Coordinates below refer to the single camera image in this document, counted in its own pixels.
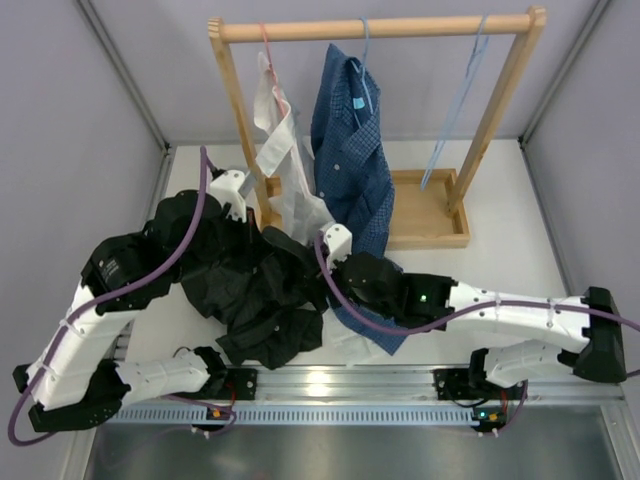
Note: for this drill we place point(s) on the aluminium mounting rail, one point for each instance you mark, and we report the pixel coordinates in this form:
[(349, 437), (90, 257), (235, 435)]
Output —
[(366, 385)]

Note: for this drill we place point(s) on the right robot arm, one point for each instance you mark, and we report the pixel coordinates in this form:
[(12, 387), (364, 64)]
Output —
[(577, 335)]

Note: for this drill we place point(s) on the light blue hanger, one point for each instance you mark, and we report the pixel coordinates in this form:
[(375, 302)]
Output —
[(455, 109)]

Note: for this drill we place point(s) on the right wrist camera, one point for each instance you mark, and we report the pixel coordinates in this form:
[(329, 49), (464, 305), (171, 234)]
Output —
[(337, 239)]

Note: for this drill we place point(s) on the white shirt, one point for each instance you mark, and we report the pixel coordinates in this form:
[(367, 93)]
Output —
[(284, 153)]

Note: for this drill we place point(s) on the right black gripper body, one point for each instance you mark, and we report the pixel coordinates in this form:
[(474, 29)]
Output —
[(338, 270)]

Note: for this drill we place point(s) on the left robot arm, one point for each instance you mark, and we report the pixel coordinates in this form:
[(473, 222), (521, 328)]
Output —
[(73, 385)]

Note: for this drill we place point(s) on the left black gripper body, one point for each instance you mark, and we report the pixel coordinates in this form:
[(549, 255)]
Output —
[(235, 232)]

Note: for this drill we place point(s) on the wooden clothes rack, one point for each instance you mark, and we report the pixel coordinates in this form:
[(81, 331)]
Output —
[(426, 217)]

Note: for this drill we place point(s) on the blue checked shirt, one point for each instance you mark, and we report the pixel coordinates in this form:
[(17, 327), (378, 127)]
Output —
[(352, 175)]

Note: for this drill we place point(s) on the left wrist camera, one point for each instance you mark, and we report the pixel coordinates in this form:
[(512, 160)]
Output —
[(233, 186)]

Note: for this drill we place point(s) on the blue hanger with shirt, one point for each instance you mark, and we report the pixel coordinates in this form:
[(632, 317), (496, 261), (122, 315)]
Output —
[(364, 60)]

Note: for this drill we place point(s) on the black striped shirt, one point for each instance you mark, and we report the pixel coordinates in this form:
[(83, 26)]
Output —
[(264, 288)]

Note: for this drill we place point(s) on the slotted grey cable duct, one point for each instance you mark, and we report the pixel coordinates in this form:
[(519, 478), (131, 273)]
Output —
[(324, 415)]

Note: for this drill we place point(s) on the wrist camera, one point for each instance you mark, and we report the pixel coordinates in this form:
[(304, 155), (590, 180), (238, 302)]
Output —
[(233, 186), (337, 239)]

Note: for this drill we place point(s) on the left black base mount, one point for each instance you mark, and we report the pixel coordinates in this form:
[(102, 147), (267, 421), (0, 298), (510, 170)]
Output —
[(240, 385)]

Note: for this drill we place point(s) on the pink wire hanger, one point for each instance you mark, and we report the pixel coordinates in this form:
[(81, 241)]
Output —
[(280, 102)]

